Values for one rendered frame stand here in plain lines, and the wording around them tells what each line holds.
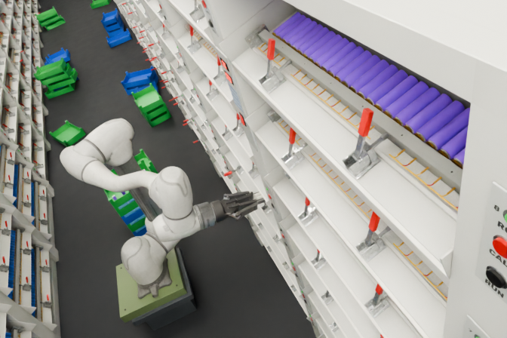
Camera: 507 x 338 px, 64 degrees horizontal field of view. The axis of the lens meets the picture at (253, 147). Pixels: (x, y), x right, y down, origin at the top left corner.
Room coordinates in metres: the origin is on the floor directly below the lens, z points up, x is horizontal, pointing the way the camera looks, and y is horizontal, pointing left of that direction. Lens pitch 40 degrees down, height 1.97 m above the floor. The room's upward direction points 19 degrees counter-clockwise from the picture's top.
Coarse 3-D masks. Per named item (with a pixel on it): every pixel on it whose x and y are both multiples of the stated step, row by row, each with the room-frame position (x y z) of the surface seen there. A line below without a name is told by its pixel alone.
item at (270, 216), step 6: (222, 150) 1.47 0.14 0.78; (228, 150) 1.47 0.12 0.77; (228, 156) 1.45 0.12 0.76; (234, 156) 1.42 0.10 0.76; (234, 162) 1.39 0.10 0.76; (234, 168) 1.36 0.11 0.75; (240, 174) 1.30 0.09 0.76; (246, 174) 1.28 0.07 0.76; (246, 180) 1.25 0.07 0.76; (246, 186) 1.22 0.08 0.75; (252, 186) 1.21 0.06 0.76; (258, 204) 1.10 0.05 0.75; (264, 204) 1.09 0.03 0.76; (270, 216) 1.03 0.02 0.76; (270, 222) 1.00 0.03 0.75; (276, 228) 0.96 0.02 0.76; (282, 240) 0.88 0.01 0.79
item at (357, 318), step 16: (288, 224) 0.79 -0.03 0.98; (304, 240) 0.72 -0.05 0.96; (304, 256) 0.68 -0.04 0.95; (320, 256) 0.64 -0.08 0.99; (320, 272) 0.61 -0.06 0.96; (336, 288) 0.55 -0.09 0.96; (352, 304) 0.50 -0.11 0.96; (352, 320) 0.46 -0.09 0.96; (368, 320) 0.44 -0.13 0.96; (368, 336) 0.41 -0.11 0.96
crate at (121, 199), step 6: (144, 162) 2.11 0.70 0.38; (144, 168) 2.12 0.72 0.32; (108, 192) 2.00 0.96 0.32; (114, 192) 1.98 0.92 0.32; (120, 192) 1.96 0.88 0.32; (126, 192) 1.95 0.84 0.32; (120, 198) 1.86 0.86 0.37; (126, 198) 1.87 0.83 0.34; (114, 204) 1.84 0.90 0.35; (120, 204) 1.85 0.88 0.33
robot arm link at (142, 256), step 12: (132, 240) 1.36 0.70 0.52; (144, 240) 1.35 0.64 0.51; (132, 252) 1.29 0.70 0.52; (144, 252) 1.29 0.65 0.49; (156, 252) 1.31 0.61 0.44; (132, 264) 1.26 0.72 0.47; (144, 264) 1.26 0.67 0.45; (156, 264) 1.29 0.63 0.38; (132, 276) 1.26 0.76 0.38; (144, 276) 1.24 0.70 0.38; (156, 276) 1.26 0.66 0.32
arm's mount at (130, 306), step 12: (120, 264) 1.48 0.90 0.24; (168, 264) 1.37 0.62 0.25; (120, 276) 1.40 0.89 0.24; (180, 276) 1.27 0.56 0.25; (120, 288) 1.32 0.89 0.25; (132, 288) 1.30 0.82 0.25; (168, 288) 1.22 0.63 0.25; (180, 288) 1.20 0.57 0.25; (120, 300) 1.25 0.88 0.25; (132, 300) 1.22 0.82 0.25; (144, 300) 1.20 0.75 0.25; (156, 300) 1.18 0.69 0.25; (168, 300) 1.18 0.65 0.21; (120, 312) 1.18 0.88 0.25; (132, 312) 1.16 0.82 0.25; (144, 312) 1.17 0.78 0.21
